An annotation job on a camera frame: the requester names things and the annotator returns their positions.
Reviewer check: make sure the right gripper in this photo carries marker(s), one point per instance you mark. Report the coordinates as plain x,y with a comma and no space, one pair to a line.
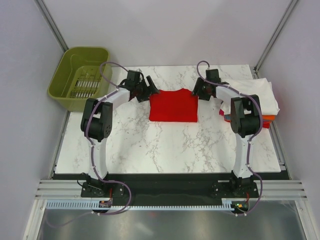
199,83

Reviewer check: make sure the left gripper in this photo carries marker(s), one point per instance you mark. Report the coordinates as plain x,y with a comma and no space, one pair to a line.
151,88

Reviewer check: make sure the red t-shirt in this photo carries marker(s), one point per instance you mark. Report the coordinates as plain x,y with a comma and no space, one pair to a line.
174,106
266,124

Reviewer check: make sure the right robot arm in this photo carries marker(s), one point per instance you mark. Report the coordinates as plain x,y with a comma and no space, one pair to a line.
245,120

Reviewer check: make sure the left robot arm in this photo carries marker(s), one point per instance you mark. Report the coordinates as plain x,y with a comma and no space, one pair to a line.
97,118

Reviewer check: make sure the folded pink t-shirt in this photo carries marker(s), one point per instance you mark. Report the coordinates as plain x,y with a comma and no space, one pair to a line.
221,112

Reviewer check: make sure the folded grey t-shirt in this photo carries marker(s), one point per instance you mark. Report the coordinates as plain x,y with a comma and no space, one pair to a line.
227,118

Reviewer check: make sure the folded white t-shirt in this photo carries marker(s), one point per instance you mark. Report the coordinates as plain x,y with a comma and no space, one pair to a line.
260,87

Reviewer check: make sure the folded red t-shirt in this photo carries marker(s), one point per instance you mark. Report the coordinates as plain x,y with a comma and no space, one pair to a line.
266,124

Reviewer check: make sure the olive green plastic basket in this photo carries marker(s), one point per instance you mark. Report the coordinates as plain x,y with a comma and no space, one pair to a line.
78,77

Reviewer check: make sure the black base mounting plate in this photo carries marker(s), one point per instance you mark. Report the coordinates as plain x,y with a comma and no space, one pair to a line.
170,189

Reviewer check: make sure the right aluminium frame post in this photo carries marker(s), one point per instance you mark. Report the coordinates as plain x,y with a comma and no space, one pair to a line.
275,35

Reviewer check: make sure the aluminium frame post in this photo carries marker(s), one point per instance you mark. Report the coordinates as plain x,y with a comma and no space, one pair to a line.
52,24
275,35

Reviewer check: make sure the left aluminium frame post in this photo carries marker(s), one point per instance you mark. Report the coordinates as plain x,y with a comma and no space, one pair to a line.
52,24

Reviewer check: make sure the white slotted cable duct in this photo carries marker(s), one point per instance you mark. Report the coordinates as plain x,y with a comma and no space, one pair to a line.
59,204

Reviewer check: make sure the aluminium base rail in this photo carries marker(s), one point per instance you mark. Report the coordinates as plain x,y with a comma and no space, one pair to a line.
58,190

